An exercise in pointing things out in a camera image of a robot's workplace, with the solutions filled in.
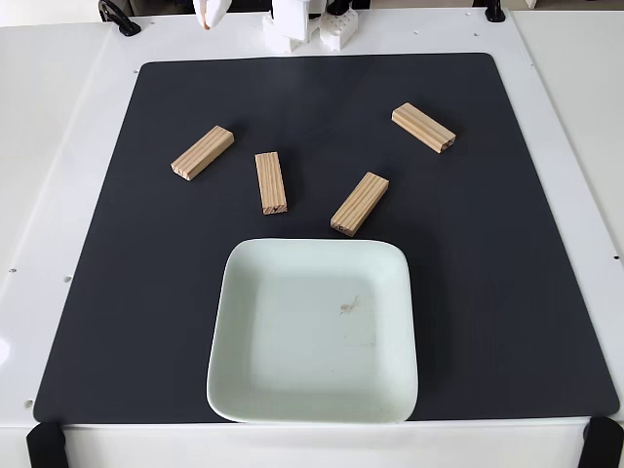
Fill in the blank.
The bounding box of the grooved wooden block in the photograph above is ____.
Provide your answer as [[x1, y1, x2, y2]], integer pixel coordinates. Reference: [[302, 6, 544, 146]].
[[391, 101, 458, 155], [330, 171, 391, 239], [253, 151, 289, 216], [170, 125, 236, 183]]

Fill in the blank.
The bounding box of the pale green square plate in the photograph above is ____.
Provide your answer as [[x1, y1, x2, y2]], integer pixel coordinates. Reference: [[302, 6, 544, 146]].
[[206, 237, 420, 424]]

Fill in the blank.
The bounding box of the black rubber mat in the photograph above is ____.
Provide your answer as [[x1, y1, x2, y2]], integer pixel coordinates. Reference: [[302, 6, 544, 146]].
[[32, 52, 620, 424]]

